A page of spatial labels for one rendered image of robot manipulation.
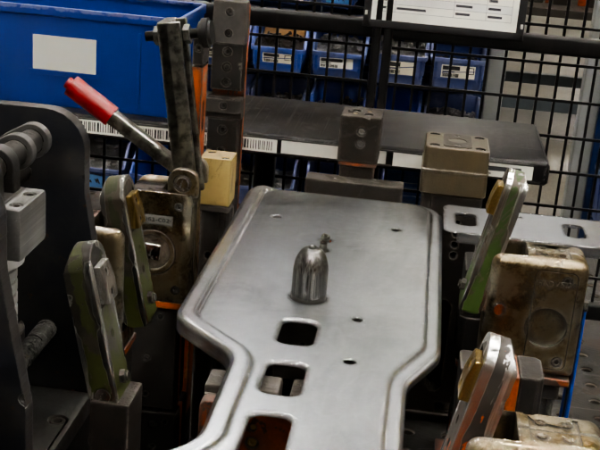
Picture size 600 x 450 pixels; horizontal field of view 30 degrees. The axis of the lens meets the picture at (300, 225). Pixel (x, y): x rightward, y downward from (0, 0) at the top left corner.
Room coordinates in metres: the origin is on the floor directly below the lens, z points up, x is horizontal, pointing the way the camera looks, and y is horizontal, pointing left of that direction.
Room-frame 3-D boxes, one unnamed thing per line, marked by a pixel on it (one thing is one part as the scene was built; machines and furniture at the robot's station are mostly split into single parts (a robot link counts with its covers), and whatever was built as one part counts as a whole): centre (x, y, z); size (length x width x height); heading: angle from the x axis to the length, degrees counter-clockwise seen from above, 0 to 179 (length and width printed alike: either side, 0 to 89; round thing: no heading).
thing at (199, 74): (1.17, 0.12, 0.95); 0.03 x 0.01 x 0.50; 174
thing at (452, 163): (1.31, -0.18, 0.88); 0.08 x 0.08 x 0.36; 84
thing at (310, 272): (0.93, -0.01, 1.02); 0.03 x 0.03 x 0.07
